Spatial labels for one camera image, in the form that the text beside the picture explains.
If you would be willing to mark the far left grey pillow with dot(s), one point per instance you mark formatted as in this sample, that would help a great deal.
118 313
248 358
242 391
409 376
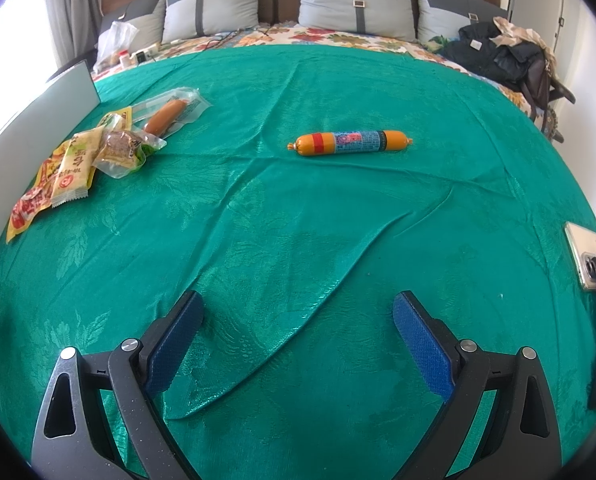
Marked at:
147 16

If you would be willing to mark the yellow red snack bag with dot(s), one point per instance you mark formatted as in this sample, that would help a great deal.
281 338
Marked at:
38 197

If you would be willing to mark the far right grey pillow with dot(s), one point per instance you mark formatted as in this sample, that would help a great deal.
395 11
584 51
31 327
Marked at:
444 18

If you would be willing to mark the grey curtain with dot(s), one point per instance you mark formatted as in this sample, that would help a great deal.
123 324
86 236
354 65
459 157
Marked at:
75 25

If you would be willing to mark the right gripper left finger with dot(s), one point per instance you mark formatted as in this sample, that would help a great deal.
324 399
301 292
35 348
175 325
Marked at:
73 439

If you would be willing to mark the clear packed hot dog sausage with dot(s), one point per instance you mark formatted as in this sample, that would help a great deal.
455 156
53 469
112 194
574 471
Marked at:
168 112

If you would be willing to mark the clear packed brown cake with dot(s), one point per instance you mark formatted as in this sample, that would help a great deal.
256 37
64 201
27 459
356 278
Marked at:
122 152

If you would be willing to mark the orange blue sausage stick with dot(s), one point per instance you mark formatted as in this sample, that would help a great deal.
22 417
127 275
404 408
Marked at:
348 142

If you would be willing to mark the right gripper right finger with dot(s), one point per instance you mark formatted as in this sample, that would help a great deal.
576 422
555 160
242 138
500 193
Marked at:
521 438

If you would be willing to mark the black clothes pile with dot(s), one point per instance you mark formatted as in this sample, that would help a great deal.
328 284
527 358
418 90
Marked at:
516 57

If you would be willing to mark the white plastic bag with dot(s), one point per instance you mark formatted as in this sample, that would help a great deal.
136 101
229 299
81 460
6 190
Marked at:
117 38

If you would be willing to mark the floral sofa cover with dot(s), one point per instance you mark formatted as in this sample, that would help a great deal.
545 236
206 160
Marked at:
292 34

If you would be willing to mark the silver phone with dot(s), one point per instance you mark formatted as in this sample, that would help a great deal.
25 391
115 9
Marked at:
582 244

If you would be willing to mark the green tablecloth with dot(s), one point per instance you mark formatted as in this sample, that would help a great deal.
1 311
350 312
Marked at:
298 371

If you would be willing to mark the yellow green snack packet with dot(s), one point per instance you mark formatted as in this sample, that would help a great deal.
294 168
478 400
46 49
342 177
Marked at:
75 173

